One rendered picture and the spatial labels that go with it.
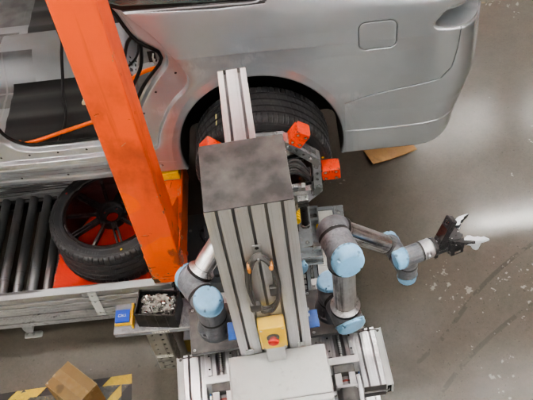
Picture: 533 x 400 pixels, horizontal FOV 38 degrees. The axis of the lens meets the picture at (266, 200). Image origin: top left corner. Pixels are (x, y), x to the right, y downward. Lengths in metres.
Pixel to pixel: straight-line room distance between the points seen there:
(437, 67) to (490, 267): 1.32
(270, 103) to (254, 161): 1.42
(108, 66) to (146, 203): 0.76
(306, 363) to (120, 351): 1.79
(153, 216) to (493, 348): 1.87
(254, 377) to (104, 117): 1.11
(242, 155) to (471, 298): 2.36
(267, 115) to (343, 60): 0.41
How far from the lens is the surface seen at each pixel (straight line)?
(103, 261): 4.05
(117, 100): 2.93
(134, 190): 3.29
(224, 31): 3.37
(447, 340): 4.18
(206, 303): 3.10
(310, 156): 3.58
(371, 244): 2.95
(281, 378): 2.69
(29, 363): 4.45
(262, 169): 2.16
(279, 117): 3.53
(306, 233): 4.26
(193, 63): 3.47
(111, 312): 4.23
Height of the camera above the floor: 3.63
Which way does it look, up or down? 50 degrees down
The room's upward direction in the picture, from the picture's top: 9 degrees counter-clockwise
